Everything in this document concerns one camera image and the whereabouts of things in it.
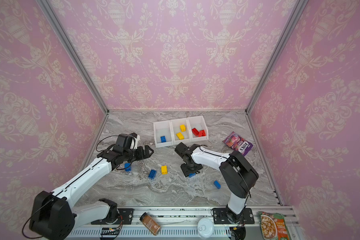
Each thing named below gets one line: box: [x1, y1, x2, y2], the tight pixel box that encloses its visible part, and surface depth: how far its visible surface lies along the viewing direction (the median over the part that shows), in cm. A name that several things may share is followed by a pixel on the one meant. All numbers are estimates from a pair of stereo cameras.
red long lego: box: [191, 127, 200, 136], surface depth 108 cm
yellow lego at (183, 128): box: [179, 124, 187, 132], surface depth 109 cm
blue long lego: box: [148, 169, 157, 180], surface depth 89 cm
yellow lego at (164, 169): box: [161, 165, 168, 175], surface depth 89 cm
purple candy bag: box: [222, 131, 254, 157], surface depth 101 cm
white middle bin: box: [169, 117, 192, 146], surface depth 107 cm
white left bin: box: [153, 120, 174, 148], surface depth 105 cm
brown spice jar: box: [139, 212, 161, 236], surface depth 70 cm
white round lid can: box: [197, 217, 214, 239], surface depth 67 cm
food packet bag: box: [259, 211, 289, 240], surface depth 72 cm
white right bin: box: [187, 115, 209, 142], surface depth 105 cm
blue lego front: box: [213, 180, 222, 190], surface depth 85 cm
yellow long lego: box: [176, 132, 185, 140], surface depth 106 cm
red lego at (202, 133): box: [198, 129, 207, 137], surface depth 105 cm
